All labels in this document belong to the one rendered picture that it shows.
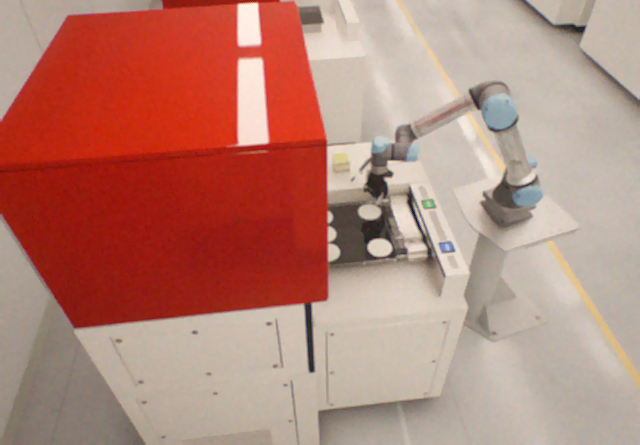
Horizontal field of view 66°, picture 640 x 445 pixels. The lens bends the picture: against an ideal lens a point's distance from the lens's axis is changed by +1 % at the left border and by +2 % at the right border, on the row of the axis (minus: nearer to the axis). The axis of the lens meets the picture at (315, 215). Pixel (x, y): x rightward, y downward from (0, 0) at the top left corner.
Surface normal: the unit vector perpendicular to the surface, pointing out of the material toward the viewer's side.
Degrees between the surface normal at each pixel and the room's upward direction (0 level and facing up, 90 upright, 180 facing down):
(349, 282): 0
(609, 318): 0
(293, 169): 90
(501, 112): 81
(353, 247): 0
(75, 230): 90
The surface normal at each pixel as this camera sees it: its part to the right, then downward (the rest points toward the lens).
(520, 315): -0.03, -0.73
